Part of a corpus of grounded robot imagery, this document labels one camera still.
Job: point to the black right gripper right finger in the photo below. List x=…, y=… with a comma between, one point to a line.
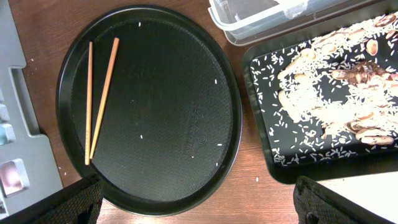
x=342, y=201

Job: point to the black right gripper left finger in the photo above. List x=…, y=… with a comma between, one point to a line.
x=80, y=202

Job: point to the pink plastic cup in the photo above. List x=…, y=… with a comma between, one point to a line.
x=11, y=181

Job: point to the blue plastic cup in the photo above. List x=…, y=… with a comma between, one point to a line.
x=7, y=134

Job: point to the wooden chopstick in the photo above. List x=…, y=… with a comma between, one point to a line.
x=104, y=95
x=88, y=105

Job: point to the rice and food scraps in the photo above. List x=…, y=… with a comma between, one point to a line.
x=331, y=97

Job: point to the white napkin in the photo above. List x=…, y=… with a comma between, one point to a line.
x=293, y=8

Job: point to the grey plastic dishwasher rack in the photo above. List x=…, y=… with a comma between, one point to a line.
x=31, y=151

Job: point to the black rectangular tray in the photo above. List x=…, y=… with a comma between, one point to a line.
x=375, y=163

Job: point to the round black tray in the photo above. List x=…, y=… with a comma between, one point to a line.
x=173, y=117

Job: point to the clear plastic bin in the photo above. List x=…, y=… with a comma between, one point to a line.
x=245, y=22

